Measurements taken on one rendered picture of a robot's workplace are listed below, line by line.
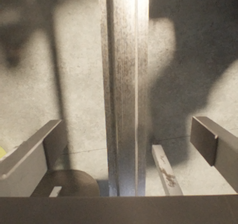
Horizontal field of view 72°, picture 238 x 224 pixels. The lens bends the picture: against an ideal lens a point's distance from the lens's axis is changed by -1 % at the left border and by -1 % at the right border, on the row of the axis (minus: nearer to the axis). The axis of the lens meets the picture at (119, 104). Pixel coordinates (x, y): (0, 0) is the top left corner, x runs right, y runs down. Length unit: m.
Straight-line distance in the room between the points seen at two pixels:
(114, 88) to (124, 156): 0.10
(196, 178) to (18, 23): 1.49
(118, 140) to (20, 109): 1.01
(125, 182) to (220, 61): 0.96
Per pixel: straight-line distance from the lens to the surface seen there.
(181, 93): 1.07
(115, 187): 0.32
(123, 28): 0.22
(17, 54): 1.15
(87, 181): 1.11
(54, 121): 0.16
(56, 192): 1.02
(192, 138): 0.17
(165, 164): 0.89
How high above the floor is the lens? 0.98
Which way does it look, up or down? 74 degrees down
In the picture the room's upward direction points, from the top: 177 degrees counter-clockwise
